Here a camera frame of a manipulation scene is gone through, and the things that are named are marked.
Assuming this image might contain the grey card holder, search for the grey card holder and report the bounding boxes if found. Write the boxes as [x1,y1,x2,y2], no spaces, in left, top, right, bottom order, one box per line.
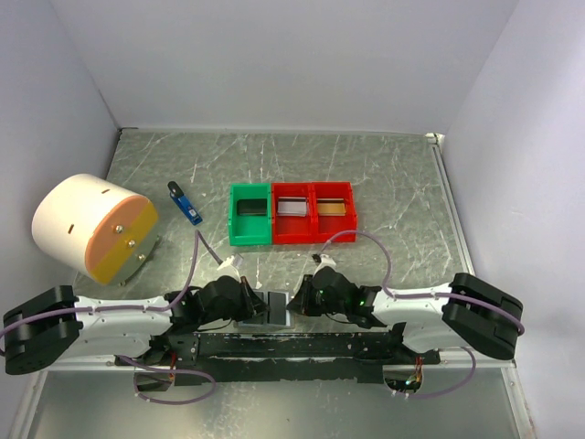
[235,290,293,330]

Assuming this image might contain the green plastic bin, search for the green plastic bin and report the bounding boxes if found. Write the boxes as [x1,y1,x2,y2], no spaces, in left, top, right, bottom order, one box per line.
[228,183,272,246]

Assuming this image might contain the white drum with orange lid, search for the white drum with orange lid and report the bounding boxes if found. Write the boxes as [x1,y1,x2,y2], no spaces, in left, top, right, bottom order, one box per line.
[31,174,159,285]

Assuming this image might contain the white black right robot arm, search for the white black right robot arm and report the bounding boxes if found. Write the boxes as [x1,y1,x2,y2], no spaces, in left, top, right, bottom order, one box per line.
[287,267,525,364]

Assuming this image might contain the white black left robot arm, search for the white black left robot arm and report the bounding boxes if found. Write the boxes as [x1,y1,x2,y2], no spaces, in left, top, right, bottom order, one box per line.
[1,275,270,376]

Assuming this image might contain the dark card left in holder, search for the dark card left in holder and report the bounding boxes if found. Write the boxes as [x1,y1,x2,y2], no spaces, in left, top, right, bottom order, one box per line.
[249,290,269,326]

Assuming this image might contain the gold card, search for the gold card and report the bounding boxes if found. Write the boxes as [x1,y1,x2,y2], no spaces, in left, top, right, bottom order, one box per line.
[316,198,346,217]

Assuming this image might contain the white silver card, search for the white silver card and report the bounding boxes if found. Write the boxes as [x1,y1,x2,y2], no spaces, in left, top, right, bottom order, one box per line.
[277,198,309,217]

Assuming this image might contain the red middle plastic bin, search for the red middle plastic bin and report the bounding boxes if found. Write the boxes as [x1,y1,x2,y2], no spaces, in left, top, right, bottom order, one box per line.
[271,182,316,245]

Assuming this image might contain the red plastic bin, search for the red plastic bin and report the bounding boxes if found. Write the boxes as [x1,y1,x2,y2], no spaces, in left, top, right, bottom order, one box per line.
[313,181,358,243]
[271,182,316,245]

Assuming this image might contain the red right plastic bin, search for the red right plastic bin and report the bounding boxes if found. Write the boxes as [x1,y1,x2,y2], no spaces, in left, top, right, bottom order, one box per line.
[313,181,358,243]

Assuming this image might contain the blue stapler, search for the blue stapler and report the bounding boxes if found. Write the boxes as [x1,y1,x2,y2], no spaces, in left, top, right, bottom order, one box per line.
[167,181,202,226]

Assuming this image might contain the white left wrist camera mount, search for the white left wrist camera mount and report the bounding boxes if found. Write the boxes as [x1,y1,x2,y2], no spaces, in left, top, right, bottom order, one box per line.
[217,254,243,282]

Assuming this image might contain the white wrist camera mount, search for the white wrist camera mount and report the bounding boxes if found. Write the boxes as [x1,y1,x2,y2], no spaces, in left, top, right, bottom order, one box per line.
[314,254,336,273]
[217,254,243,282]

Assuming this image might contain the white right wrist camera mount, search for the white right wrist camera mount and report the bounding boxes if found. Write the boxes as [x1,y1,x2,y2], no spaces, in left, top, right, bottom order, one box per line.
[314,254,336,273]

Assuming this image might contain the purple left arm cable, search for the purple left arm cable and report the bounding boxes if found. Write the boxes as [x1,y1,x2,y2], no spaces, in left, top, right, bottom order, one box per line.
[0,230,229,406]

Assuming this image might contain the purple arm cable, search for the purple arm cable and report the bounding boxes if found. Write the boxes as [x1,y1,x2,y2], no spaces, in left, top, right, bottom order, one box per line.
[313,230,527,400]
[0,230,229,406]

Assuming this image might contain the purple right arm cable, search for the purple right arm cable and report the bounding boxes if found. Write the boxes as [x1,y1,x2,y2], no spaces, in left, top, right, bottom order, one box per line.
[313,230,527,400]

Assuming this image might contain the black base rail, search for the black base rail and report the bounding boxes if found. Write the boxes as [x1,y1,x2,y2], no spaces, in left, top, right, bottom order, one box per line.
[135,332,440,384]

